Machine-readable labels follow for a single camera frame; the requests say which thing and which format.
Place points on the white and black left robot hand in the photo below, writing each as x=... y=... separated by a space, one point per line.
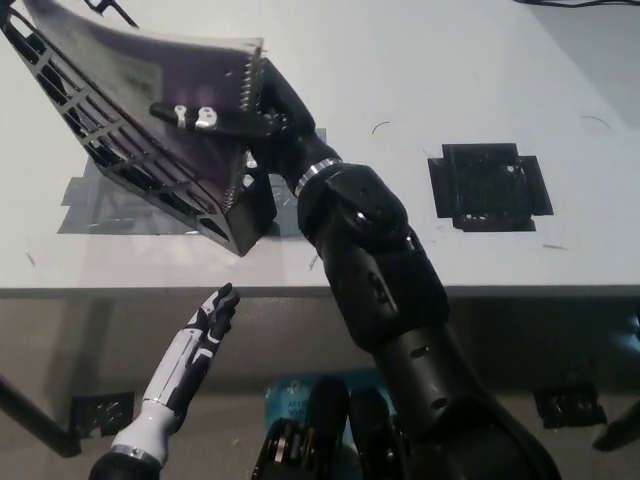
x=192 y=360

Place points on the purple spiral notebook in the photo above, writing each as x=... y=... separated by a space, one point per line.
x=150 y=75

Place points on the black floor tape patch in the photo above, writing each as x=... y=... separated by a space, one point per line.
x=570 y=407
x=102 y=415

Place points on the grey duct tape patch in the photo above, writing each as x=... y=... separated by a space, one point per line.
x=80 y=220

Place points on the black lattice file holder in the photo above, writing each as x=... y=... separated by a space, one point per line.
x=250 y=220

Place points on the black table leg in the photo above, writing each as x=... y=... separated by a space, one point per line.
x=40 y=420

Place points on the black tape square patch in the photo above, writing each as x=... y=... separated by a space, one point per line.
x=490 y=190

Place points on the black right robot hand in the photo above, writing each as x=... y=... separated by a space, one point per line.
x=290 y=135

